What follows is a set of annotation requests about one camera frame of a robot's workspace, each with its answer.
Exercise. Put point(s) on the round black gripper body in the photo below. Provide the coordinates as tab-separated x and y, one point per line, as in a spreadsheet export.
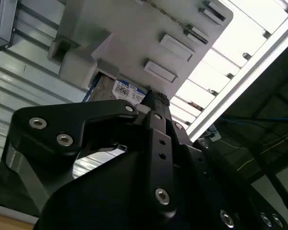
98	196

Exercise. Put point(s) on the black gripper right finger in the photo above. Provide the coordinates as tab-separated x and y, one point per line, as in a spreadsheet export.
180	134

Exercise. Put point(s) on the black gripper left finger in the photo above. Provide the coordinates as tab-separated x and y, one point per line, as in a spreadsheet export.
50	124

